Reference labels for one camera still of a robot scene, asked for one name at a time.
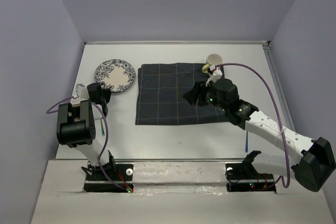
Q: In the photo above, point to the dark checked cloth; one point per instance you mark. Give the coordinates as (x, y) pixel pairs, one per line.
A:
(160, 97)

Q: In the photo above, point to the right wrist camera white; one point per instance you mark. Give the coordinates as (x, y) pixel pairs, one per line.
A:
(214, 73)

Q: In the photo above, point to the pale yellow mug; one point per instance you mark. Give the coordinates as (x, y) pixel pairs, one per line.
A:
(212, 59)

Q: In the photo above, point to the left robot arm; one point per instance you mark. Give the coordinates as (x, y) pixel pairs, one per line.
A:
(76, 127)

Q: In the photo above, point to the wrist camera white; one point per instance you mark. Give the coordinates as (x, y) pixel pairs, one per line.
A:
(82, 91)
(214, 73)

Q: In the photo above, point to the blue floral plate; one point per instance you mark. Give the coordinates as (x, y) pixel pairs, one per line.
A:
(115, 74)

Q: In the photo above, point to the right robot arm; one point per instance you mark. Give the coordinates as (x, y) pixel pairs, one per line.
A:
(314, 159)

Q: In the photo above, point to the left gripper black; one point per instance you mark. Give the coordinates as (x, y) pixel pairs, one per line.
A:
(107, 92)

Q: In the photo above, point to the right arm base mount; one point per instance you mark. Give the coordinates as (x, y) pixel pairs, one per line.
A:
(242, 177)

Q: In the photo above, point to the iridescent spoon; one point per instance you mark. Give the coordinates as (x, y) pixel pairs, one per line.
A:
(246, 143)

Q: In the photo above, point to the iridescent fork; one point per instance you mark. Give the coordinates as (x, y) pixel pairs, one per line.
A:
(103, 128)

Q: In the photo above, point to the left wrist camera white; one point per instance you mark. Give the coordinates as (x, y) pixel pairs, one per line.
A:
(82, 91)

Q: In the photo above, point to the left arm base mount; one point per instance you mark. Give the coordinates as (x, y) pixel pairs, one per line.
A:
(118, 181)

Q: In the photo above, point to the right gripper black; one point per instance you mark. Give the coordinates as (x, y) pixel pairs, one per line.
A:
(191, 96)

